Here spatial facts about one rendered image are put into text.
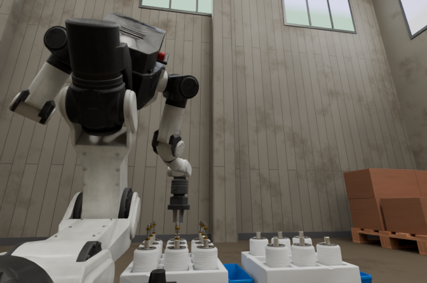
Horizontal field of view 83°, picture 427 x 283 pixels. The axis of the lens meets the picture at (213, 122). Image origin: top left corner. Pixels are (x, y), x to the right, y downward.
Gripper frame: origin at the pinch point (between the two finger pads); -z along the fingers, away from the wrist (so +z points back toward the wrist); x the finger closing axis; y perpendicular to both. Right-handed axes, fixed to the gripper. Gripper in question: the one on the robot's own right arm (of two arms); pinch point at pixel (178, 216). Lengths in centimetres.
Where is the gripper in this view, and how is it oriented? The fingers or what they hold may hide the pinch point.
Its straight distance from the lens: 133.7
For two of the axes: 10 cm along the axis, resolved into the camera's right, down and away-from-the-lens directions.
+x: 9.0, -1.4, -4.1
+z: 0.0, -9.5, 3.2
